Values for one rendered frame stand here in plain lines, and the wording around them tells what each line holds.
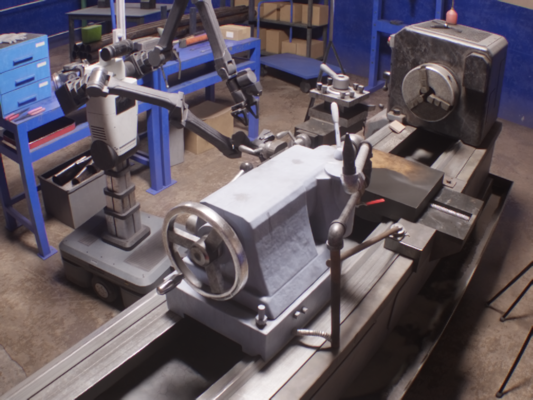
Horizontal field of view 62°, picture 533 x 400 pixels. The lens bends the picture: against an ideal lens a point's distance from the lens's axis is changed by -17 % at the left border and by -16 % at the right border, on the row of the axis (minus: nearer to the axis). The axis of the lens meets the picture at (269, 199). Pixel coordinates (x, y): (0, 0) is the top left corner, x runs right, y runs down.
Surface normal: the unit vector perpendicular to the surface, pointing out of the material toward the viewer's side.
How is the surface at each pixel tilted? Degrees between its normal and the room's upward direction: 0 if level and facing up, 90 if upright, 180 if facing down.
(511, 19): 90
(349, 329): 0
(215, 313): 90
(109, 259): 0
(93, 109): 90
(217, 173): 0
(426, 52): 90
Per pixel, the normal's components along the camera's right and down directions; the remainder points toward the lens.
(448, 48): -0.58, 0.40
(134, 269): 0.03, -0.86
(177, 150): 0.67, 0.39
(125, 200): 0.90, 0.24
